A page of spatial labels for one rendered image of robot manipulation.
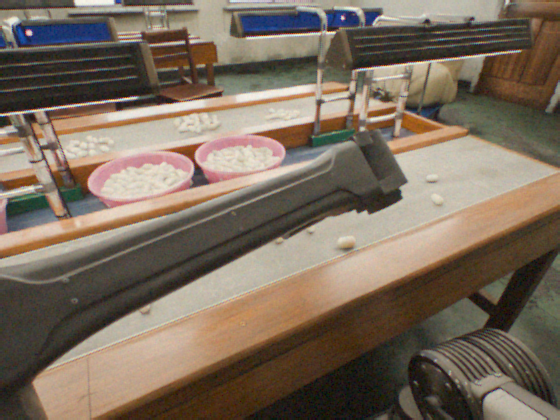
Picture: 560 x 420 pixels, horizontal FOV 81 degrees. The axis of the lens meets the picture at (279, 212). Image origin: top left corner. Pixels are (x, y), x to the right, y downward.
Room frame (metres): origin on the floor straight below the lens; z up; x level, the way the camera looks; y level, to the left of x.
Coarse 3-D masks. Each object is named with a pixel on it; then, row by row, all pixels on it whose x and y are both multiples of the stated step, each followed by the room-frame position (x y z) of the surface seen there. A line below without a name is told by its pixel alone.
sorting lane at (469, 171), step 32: (416, 160) 0.91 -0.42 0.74; (448, 160) 0.91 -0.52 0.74; (480, 160) 0.91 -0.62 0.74; (512, 160) 0.91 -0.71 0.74; (416, 192) 0.72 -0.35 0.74; (448, 192) 0.72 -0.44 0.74; (480, 192) 0.72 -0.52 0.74; (320, 224) 0.59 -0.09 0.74; (352, 224) 0.59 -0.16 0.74; (384, 224) 0.59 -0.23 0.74; (416, 224) 0.59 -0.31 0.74; (32, 256) 0.48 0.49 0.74; (256, 256) 0.48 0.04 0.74; (288, 256) 0.48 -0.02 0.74; (320, 256) 0.48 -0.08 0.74; (192, 288) 0.40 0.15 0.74; (224, 288) 0.40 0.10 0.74; (256, 288) 0.40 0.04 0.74; (128, 320) 0.33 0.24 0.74; (160, 320) 0.33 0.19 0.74
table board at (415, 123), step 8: (408, 112) 1.38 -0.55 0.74; (408, 120) 1.35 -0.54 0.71; (416, 120) 1.32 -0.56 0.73; (424, 120) 1.29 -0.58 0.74; (408, 128) 1.35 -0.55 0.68; (416, 128) 1.31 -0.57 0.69; (424, 128) 1.28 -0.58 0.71; (432, 128) 1.24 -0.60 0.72; (440, 128) 1.21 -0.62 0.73; (472, 136) 1.11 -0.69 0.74; (512, 152) 0.98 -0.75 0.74; (536, 160) 0.92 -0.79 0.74; (552, 168) 0.87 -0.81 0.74
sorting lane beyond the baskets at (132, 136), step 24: (336, 96) 1.62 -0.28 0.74; (360, 96) 1.62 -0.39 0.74; (168, 120) 1.27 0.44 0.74; (240, 120) 1.27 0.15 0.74; (264, 120) 1.27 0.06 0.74; (96, 144) 1.04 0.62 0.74; (120, 144) 1.04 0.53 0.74; (144, 144) 1.04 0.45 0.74; (0, 168) 0.86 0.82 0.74; (24, 168) 0.86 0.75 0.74
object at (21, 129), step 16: (0, 128) 0.57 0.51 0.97; (16, 128) 0.57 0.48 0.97; (32, 128) 0.59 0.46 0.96; (32, 144) 0.58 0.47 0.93; (32, 160) 0.57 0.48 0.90; (48, 176) 0.58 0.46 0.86; (0, 192) 0.55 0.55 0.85; (16, 192) 0.55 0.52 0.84; (32, 192) 0.57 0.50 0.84; (48, 192) 0.57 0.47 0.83; (64, 208) 0.59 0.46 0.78
